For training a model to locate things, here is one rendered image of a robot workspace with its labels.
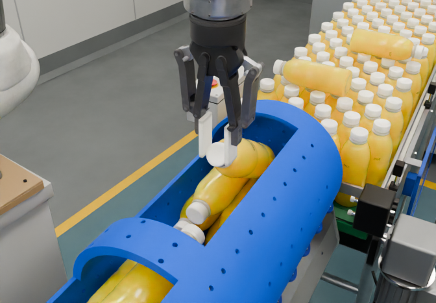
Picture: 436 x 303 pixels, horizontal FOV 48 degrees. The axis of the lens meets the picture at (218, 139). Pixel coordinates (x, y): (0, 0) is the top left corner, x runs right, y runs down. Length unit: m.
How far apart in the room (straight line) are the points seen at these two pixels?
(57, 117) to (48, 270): 2.22
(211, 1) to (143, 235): 0.32
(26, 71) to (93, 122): 2.16
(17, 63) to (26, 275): 0.50
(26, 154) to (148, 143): 0.73
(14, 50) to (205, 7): 0.64
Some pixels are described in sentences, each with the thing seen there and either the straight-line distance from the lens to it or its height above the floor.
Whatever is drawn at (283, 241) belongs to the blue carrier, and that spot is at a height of 1.16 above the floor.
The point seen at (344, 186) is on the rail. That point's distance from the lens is 1.20.
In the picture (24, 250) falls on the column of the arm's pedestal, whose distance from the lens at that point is 1.25.
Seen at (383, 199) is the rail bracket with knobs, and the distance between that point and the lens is 1.13.
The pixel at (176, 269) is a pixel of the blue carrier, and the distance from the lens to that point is 0.64.
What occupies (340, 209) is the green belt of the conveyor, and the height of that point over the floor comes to 0.90.
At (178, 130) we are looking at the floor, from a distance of 3.17.
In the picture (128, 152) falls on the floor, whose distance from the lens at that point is 3.00.
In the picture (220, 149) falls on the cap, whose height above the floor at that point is 1.27.
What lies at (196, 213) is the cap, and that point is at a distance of 0.88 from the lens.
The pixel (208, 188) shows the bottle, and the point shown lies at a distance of 0.89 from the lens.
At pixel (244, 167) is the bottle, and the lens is 0.80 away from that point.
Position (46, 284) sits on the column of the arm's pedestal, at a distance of 1.36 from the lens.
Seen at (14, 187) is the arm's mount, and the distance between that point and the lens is 1.16.
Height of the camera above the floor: 1.70
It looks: 34 degrees down
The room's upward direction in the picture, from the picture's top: straight up
